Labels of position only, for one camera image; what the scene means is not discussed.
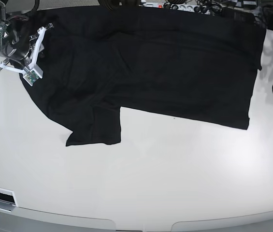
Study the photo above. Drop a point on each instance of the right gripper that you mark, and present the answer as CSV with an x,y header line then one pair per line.
x,y
35,47

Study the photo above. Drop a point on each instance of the black t-shirt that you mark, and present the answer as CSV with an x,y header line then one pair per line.
x,y
168,62

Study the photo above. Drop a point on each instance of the white power strip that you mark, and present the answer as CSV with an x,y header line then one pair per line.
x,y
187,7

